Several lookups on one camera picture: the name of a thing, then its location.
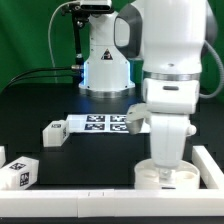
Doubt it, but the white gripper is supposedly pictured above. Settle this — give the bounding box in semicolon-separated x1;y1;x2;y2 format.
150;113;197;168

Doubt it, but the white round stool seat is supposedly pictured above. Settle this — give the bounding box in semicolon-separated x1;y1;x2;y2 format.
134;159;200;190

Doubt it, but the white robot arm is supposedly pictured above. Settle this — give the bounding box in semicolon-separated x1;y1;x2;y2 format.
79;0;217;169

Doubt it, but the white marker sheet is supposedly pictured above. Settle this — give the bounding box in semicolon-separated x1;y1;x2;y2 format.
67;114;128;133

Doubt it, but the white L-shaped fence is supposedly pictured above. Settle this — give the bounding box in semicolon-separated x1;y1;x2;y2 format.
0;146;224;218

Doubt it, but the white cable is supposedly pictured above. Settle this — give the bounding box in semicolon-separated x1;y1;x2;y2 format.
47;0;81;84

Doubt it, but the black camera stand pole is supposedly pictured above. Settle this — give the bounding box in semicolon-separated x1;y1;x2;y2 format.
62;3;89;65

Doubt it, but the black cable upper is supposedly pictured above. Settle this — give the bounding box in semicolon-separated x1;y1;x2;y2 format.
6;65;84;88

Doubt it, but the black cable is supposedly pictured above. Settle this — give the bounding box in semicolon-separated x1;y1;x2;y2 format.
0;73;83;96
6;65;84;88

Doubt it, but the black camera on stand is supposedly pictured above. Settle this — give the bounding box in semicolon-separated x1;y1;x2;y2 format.
80;0;113;14

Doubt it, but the black cable lower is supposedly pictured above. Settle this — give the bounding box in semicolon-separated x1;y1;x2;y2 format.
0;73;83;96

